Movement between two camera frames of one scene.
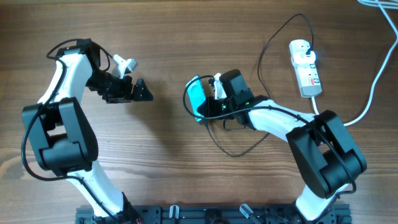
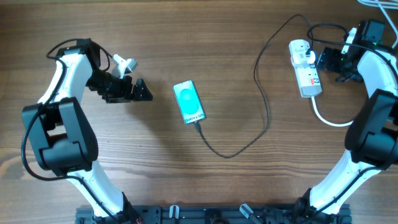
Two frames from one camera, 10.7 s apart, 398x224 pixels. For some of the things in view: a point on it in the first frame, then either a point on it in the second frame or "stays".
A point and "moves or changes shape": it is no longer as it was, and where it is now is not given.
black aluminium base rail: (338, 214) stays
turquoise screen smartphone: (196, 95) moves or changes shape
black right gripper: (209, 102) to (331, 64)
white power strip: (307, 74) stays
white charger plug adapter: (300, 58) stays
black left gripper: (124, 95) stays
